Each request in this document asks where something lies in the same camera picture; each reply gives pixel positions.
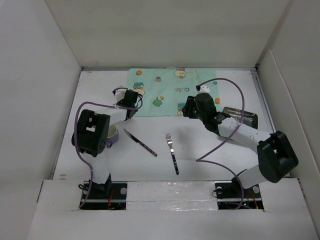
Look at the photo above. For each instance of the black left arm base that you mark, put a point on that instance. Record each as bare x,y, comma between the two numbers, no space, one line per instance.
112,195

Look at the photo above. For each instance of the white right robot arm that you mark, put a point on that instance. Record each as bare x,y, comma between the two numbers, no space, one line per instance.
276,157

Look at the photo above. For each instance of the steel fork patterned handle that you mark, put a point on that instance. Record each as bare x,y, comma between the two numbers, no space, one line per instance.
172,152

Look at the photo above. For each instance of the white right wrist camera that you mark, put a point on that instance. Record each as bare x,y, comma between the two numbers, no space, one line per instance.
203,89

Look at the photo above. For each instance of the green cartoon print cloth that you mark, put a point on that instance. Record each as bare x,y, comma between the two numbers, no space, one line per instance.
165,90

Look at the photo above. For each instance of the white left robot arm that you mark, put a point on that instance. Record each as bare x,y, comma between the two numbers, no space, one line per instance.
93,121

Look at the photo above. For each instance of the purple ceramic mug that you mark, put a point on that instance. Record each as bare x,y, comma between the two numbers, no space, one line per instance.
112,136

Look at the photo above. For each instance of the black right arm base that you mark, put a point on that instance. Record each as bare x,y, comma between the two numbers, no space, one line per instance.
229,194

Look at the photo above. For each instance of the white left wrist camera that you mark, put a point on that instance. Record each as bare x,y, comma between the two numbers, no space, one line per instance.
119,91

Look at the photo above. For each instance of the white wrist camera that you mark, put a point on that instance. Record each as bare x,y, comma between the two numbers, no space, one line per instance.
203,89
119,91

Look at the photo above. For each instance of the steel knife patterned handle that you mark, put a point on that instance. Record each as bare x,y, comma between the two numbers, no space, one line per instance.
140,143

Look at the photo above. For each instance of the black floral square plate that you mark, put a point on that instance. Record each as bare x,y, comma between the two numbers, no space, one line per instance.
249,118

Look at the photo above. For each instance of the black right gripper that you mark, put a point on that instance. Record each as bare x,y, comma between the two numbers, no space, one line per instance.
187,109

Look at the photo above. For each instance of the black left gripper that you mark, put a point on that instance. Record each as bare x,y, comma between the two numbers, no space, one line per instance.
119,102

